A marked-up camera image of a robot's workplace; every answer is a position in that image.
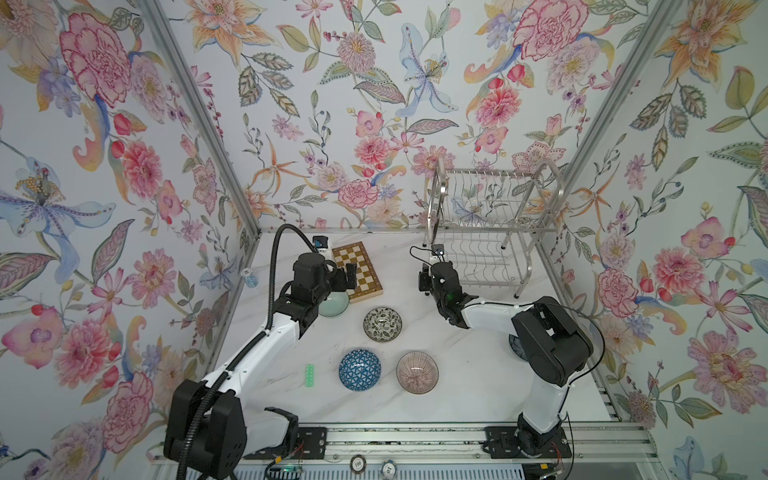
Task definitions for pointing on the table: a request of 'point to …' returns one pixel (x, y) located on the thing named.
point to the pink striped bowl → (417, 372)
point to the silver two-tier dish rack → (484, 221)
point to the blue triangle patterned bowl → (360, 370)
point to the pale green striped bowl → (335, 304)
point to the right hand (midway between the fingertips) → (426, 263)
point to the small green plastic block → (309, 375)
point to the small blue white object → (251, 281)
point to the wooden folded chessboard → (368, 284)
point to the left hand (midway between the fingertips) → (346, 265)
